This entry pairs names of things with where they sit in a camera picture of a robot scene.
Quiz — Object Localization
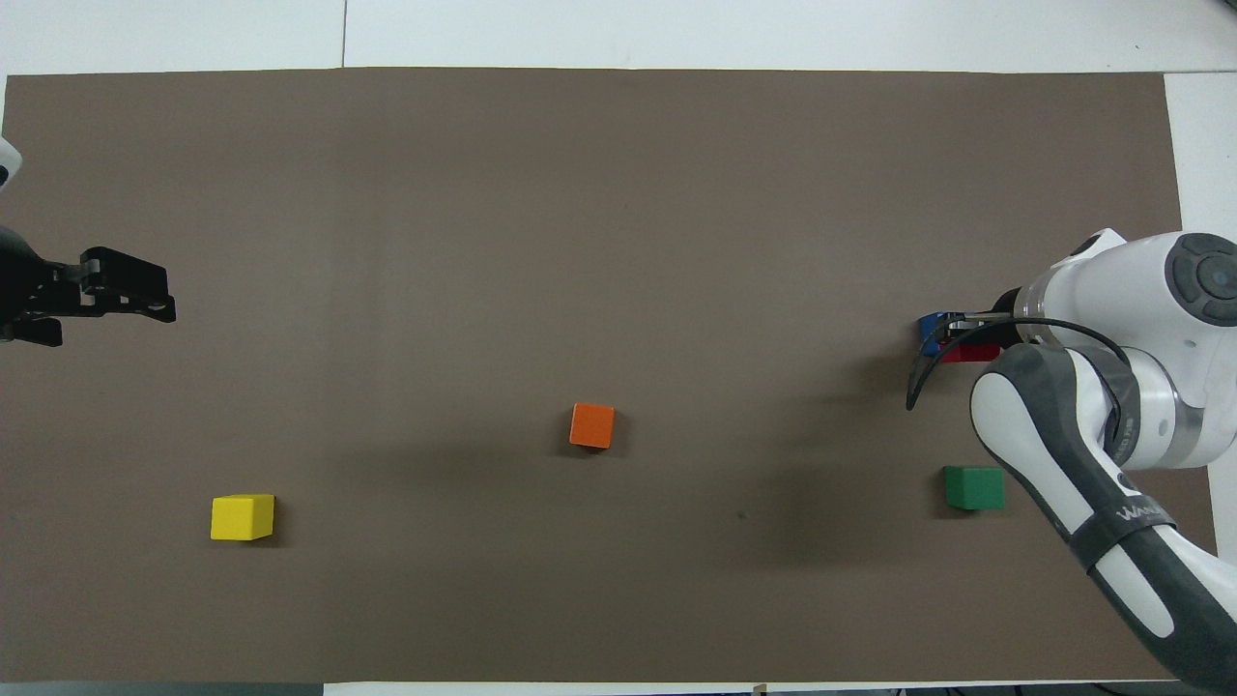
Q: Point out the yellow wooden block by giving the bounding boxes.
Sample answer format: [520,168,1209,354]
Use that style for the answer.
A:
[210,494,276,542]

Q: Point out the brown paper table mat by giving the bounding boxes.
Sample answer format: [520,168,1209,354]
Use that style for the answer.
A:
[0,67,1221,685]

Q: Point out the orange wooden block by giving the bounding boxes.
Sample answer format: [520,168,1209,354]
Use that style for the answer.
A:
[568,402,617,450]

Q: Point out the green wooden block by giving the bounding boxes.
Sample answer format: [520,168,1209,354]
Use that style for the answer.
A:
[942,465,1007,511]

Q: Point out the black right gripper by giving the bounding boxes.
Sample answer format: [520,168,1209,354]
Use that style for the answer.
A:
[944,288,1025,342]

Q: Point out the blue wooden block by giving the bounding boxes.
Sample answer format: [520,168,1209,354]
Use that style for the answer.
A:
[916,310,960,362]

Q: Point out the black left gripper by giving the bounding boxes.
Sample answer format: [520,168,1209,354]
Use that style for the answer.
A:
[0,227,177,347]

